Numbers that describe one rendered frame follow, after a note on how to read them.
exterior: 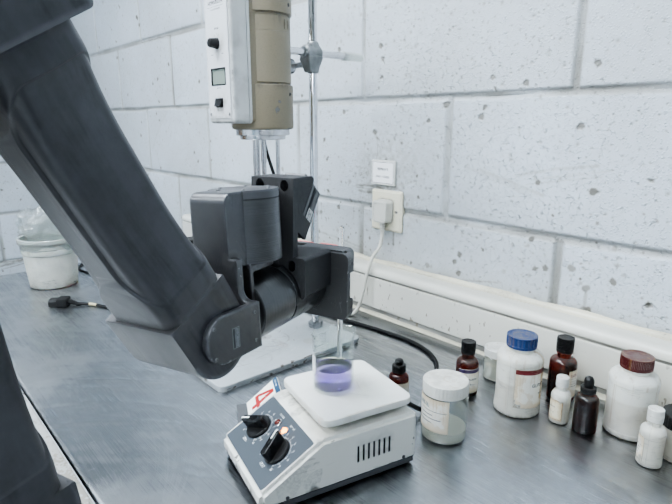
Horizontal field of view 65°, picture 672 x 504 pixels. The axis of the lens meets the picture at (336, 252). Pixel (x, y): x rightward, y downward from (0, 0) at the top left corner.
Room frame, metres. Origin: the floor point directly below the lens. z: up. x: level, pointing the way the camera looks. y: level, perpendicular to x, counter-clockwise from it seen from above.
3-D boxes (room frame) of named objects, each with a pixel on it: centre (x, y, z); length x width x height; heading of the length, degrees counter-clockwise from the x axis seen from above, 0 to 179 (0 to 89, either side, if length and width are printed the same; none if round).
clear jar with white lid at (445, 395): (0.63, -0.14, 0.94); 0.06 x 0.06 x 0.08
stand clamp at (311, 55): (1.02, 0.07, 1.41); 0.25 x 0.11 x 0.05; 132
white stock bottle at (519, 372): (0.70, -0.26, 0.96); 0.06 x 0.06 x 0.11
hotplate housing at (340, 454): (0.58, 0.01, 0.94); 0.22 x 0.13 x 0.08; 119
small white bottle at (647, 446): (0.57, -0.38, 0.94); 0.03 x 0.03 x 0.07
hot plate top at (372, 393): (0.59, -0.01, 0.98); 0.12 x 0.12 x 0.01; 29
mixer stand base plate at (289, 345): (0.91, 0.13, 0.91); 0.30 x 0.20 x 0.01; 132
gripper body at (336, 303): (0.49, 0.04, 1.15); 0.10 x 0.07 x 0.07; 63
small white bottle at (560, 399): (0.66, -0.31, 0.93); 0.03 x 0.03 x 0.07
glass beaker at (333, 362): (0.60, 0.00, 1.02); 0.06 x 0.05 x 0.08; 132
